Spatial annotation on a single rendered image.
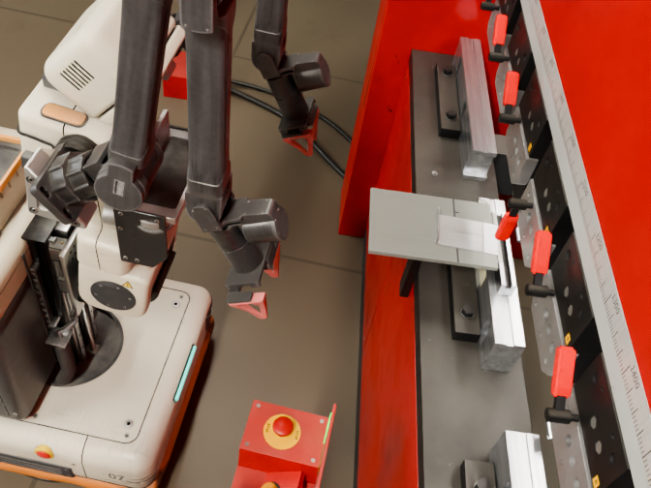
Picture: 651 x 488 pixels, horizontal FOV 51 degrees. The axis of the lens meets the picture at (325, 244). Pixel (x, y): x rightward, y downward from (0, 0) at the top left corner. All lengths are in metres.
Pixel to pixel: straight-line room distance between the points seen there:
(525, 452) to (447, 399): 0.19
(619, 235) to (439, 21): 1.33
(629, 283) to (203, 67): 0.58
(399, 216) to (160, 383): 0.89
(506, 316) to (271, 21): 0.72
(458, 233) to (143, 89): 0.74
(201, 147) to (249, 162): 1.96
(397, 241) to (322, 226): 1.38
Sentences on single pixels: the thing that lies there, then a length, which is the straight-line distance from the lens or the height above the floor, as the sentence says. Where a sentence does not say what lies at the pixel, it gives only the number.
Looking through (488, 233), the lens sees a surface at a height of 1.00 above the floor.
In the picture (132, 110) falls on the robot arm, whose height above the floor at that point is 1.38.
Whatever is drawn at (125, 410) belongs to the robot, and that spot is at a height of 0.28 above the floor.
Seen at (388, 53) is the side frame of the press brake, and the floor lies 0.85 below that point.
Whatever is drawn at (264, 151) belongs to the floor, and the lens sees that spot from 3.02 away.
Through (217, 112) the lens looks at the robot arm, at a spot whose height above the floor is 1.41.
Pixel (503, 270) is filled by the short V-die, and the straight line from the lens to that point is 1.41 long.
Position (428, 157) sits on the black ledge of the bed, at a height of 0.88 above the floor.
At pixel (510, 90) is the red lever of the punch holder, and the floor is 1.30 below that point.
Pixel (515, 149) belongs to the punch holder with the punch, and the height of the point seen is 1.22.
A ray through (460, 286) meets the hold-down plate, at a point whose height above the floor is 0.91.
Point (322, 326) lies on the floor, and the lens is 2.44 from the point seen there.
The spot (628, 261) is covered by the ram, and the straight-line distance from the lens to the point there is 0.88.
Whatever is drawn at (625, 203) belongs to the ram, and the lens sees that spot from 0.91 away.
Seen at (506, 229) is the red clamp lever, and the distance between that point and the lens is 1.21.
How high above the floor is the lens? 2.01
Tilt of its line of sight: 49 degrees down
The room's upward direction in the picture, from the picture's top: 11 degrees clockwise
